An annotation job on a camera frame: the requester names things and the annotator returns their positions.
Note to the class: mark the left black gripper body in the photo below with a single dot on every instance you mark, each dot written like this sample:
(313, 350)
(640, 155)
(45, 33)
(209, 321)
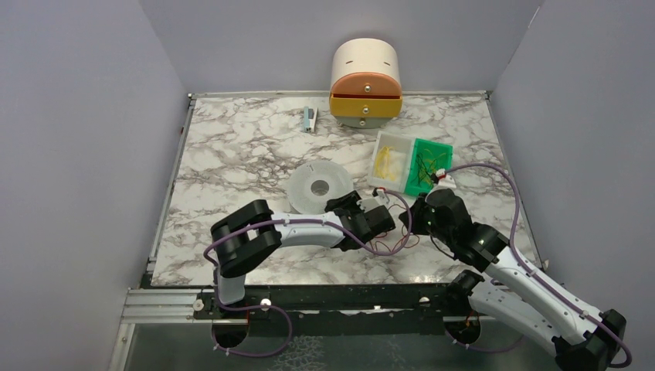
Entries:
(346, 205)

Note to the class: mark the white plastic cable spool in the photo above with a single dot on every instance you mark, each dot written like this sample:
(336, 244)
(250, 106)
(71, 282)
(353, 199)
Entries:
(313, 183)

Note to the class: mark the white plastic bin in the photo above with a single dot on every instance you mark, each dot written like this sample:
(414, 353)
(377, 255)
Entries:
(391, 159)

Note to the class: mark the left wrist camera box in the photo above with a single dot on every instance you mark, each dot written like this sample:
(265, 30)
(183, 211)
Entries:
(379, 198)

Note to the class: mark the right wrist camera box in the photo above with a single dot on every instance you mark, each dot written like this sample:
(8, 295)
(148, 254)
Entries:
(441, 179)

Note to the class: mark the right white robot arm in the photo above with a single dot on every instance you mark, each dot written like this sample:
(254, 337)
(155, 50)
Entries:
(505, 285)

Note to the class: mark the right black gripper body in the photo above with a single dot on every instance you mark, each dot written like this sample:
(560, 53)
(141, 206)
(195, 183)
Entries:
(416, 214)

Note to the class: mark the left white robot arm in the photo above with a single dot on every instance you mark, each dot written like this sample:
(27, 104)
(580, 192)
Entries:
(244, 239)

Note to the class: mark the cream mini drawer cabinet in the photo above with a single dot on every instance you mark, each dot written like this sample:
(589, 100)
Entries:
(366, 91)

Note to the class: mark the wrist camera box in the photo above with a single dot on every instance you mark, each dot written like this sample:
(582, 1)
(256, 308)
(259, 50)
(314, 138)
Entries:
(441, 179)
(379, 198)

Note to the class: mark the green plastic bin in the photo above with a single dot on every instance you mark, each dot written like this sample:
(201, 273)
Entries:
(427, 157)

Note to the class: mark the small teal white clip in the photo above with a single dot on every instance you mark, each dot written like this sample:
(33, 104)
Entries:
(309, 119)

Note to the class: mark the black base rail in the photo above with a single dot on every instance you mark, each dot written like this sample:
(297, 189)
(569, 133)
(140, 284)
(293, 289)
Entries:
(305, 310)

